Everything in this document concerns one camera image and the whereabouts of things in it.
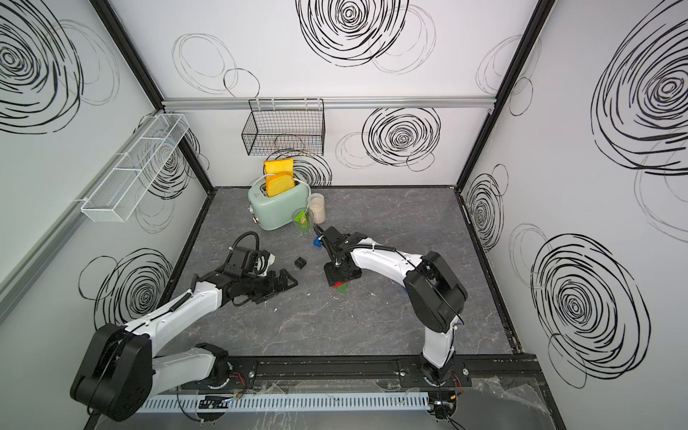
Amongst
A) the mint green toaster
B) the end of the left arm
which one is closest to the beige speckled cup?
the mint green toaster

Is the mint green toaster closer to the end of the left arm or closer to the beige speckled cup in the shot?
the beige speckled cup

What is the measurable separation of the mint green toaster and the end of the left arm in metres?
0.28

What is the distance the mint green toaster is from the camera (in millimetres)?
982

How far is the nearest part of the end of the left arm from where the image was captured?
737 millimetres
